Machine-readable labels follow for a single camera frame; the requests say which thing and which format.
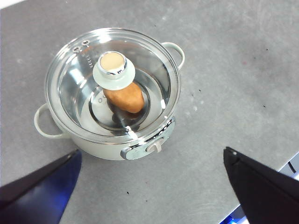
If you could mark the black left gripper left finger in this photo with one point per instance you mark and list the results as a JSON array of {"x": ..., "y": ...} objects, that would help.
[{"x": 39, "y": 193}]

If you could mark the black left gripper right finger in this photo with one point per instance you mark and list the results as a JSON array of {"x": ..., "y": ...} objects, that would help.
[{"x": 264, "y": 191}]

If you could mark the brown potato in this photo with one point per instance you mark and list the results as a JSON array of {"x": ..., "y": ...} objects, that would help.
[{"x": 127, "y": 99}]

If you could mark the glass lid with green knob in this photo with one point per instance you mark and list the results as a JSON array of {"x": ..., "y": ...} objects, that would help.
[{"x": 114, "y": 67}]

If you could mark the pale green electric pot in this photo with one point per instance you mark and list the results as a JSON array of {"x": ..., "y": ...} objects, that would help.
[{"x": 100, "y": 149}]

